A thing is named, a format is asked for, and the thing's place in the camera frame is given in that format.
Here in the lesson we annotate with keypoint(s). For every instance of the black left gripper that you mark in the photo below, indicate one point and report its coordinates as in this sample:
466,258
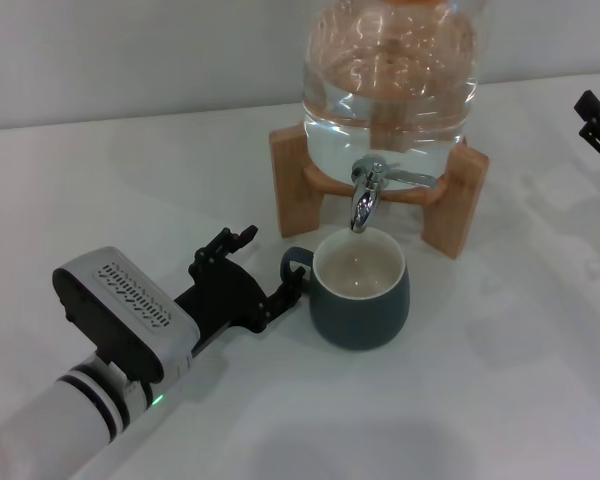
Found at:
225,300

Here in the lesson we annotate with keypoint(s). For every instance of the black cup with white inside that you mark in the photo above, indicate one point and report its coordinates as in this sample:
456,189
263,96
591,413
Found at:
360,320

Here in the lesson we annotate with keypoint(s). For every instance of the chrome faucet with lever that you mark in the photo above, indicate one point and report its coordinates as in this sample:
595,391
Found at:
364,200

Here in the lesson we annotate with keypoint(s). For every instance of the wooden dispenser stand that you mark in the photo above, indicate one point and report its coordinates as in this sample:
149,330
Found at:
295,200

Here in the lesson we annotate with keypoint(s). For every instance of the glass water dispenser jar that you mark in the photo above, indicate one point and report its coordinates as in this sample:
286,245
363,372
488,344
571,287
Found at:
390,100

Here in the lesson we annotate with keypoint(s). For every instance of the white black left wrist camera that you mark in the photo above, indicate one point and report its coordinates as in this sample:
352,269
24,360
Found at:
125,315

